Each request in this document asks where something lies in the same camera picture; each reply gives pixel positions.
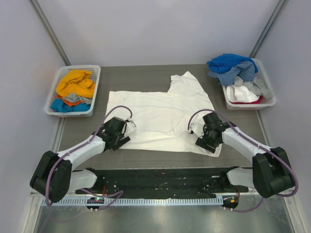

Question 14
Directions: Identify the white t-shirt red print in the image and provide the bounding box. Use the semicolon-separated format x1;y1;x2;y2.
106;71;222;157

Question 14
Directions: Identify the blue t-shirt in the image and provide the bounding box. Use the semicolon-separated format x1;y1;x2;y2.
207;53;258;73

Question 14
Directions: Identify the blue checkered cloth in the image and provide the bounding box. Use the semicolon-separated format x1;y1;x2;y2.
207;61;258;87

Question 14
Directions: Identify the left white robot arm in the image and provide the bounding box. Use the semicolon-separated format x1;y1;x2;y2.
30;117;137;203

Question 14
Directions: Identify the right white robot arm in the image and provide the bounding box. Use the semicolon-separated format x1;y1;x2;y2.
188;112;297;198

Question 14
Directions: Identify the orange shirt left basket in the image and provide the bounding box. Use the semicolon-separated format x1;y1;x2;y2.
56;94;85;107

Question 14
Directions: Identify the white shirt in basket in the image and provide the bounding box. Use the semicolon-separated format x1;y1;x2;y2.
226;85;259;102

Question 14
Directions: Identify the grey shirt left basket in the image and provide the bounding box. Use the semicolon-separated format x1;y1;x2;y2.
63;93;92;104

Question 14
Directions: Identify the left white plastic basket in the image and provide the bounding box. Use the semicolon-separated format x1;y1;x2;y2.
45;65;101;117

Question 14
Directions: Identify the white plastic basket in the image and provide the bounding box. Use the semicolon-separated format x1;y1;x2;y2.
45;65;101;117
222;58;276;110

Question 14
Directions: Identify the red shirt in basket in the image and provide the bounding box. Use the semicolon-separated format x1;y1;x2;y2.
230;96;263;104

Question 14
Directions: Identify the teal t-shirt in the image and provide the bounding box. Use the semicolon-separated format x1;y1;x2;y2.
51;98;90;113

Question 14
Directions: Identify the yellow t-shirt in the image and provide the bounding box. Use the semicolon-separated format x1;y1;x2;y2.
55;70;96;99

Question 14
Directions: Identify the grey t-shirt in basket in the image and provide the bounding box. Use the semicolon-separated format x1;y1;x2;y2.
234;76;274;98

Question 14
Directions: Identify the right white plastic basket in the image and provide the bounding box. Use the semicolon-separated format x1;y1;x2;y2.
222;58;276;110

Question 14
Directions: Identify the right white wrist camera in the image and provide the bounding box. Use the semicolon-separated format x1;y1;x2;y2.
188;122;204;138

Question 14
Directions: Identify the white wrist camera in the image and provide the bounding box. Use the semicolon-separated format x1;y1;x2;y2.
123;117;137;135
188;122;204;138

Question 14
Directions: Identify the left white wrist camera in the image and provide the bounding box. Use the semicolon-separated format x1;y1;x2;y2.
123;117;137;135

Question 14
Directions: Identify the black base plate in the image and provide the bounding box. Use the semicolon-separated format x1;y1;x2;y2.
89;167;249;199

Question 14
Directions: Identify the aluminium rail frame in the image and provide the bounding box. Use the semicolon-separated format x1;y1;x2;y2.
31;118;297;207

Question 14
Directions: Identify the slotted cable duct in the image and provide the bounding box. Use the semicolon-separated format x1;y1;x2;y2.
53;196;223;206

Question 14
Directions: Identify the left aluminium corner post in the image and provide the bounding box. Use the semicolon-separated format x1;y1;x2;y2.
29;0;71;66

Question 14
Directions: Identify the aluminium corner post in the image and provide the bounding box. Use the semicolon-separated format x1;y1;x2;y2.
249;0;289;58
29;0;71;66

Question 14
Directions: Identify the right aluminium corner post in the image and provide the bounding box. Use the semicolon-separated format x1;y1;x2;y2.
249;0;289;58

